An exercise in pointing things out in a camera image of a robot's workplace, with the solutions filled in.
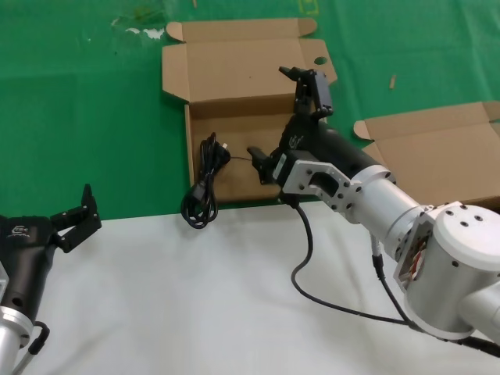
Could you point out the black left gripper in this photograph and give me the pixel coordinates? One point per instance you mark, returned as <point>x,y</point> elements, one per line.
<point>27,250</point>

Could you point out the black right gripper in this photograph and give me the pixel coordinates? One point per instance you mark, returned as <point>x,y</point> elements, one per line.
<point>332,148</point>

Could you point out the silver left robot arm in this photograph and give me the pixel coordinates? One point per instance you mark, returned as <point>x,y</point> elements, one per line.
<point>8,343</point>

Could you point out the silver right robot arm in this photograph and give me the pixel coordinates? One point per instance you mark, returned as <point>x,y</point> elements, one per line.
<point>449,254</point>

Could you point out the cardboard box with round holes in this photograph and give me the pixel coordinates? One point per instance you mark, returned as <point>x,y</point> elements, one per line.
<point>234,70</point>

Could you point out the green table cloth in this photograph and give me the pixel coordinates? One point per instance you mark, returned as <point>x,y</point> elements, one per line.
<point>78,117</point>

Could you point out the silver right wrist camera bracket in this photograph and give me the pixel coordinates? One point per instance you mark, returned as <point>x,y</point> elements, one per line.
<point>308,172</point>

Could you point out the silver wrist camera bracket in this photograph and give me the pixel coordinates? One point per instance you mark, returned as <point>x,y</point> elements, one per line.
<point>308,172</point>
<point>3,281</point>

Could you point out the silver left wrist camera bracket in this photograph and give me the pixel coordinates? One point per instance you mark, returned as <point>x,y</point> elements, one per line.
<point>3,281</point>

